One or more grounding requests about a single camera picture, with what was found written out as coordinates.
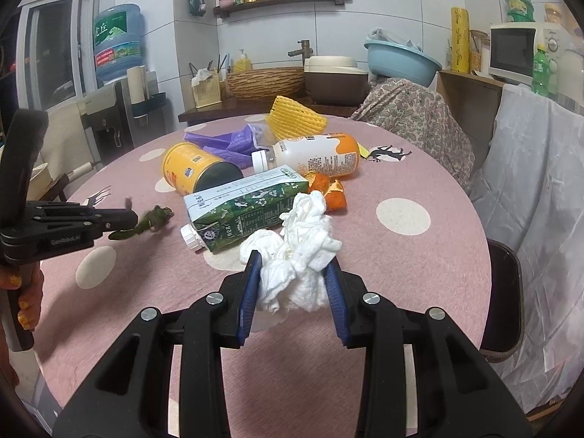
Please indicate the beige utensil holder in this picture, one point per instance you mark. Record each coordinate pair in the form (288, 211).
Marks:
(207, 91)

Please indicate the yellow soap pump bottle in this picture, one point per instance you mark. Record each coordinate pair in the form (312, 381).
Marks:
(243, 63)

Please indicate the small yellow peel piece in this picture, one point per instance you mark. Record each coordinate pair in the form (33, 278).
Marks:
(365, 150)

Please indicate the white and orange plastic bottle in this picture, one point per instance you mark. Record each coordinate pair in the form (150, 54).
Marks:
(315, 155)

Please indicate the wooden cabinet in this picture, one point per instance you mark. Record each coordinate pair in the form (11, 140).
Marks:
(465, 100)

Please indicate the paisley patterned cloth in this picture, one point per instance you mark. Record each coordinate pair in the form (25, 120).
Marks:
(410, 114)

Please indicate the window with white frame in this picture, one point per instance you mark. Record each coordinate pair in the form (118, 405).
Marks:
(54, 50)

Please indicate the person's left hand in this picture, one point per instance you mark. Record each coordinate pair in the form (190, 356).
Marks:
(29, 296)

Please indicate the water dispenser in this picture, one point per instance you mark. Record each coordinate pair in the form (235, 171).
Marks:
(107, 118)

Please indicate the green soda bottle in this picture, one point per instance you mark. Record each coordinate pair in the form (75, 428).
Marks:
(541, 73)

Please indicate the brown container with beige lid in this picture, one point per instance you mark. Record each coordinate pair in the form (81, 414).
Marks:
(335, 82)

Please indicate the purple plastic bag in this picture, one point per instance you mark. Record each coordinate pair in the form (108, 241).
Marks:
(232, 143)

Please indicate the yellow roll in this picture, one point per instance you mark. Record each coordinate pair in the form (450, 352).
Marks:
(459, 41)

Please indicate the yellow tin can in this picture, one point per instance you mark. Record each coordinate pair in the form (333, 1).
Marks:
(187, 164)

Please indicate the light blue plastic basin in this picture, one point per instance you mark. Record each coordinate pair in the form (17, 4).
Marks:
(401, 66)

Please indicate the stack of green bowls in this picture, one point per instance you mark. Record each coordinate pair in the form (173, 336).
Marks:
(518, 2)

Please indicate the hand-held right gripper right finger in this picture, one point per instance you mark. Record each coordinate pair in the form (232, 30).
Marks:
(335, 305)

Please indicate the white fabric cover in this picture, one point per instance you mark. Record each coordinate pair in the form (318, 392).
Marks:
(538, 191)

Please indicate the wicker basket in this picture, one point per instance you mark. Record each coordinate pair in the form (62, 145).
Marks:
(264, 83)

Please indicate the grey plastic bag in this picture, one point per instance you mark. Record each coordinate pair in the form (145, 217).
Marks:
(388, 36)

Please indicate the pink polka dot tablecloth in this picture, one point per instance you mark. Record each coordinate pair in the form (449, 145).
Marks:
(410, 260)

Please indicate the paper towel roll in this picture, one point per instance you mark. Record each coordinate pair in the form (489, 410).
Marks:
(136, 84)

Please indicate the blue water jug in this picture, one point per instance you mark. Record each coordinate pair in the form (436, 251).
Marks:
(116, 41)

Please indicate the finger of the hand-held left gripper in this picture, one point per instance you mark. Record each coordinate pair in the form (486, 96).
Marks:
(116, 220)

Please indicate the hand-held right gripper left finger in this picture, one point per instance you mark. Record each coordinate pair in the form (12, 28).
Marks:
(250, 301)

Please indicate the dark wooden counter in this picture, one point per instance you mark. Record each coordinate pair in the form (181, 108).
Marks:
(219, 109)

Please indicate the orange peel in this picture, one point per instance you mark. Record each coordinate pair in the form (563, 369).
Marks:
(335, 198)

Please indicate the green vegetable scrap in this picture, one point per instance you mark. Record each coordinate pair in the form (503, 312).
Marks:
(153, 221)

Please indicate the white microwave oven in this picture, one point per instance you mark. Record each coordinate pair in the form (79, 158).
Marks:
(511, 50)

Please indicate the white tissue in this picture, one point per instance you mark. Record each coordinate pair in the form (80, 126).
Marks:
(305, 237)

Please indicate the brass faucet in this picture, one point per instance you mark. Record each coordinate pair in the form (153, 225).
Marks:
(303, 50)

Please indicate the green and white milk carton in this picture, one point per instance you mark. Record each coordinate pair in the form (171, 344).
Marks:
(242, 210)

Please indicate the yellow foam fruit net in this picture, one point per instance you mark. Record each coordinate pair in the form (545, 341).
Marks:
(292, 121)

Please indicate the glass jar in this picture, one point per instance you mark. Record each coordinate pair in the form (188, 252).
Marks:
(479, 54)

